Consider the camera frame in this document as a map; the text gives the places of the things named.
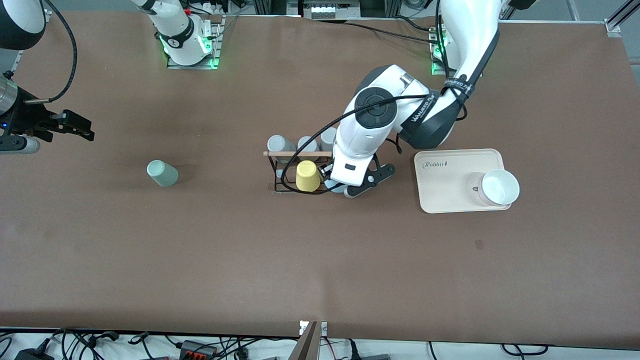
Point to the light blue cup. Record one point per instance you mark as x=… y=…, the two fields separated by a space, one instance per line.
x=334 y=186

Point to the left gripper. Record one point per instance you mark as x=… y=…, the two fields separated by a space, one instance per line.
x=327 y=172

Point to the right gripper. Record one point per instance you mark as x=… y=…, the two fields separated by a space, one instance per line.
x=27 y=117

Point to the grey camera stand post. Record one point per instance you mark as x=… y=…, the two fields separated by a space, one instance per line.
x=307 y=345

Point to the aluminium table edge rail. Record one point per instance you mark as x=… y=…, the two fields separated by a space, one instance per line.
x=18 y=59

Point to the beige plastic tray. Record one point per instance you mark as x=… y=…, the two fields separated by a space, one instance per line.
x=450 y=185

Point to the black power adapter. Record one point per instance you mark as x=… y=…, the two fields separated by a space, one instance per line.
x=32 y=355

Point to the pale green cup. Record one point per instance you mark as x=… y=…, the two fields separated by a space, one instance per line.
x=162 y=174

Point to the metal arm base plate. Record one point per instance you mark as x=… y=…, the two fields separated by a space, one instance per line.
x=436 y=70
x=216 y=47

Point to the white power strip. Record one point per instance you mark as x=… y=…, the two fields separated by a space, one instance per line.
x=327 y=10

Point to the yellow cup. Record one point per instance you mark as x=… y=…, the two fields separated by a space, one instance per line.
x=307 y=177

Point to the white bowl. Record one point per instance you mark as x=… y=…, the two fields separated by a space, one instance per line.
x=500 y=187

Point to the aluminium corner bracket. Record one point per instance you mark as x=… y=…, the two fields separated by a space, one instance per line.
x=614 y=27

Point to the grey cup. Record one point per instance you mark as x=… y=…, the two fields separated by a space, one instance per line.
x=327 y=137
x=307 y=144
x=280 y=144

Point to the white mounting plate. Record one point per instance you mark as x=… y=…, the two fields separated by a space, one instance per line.
x=324 y=328

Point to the black orange connector block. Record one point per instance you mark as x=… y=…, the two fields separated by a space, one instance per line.
x=195 y=347

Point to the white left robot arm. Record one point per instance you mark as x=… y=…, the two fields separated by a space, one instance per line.
x=470 y=35

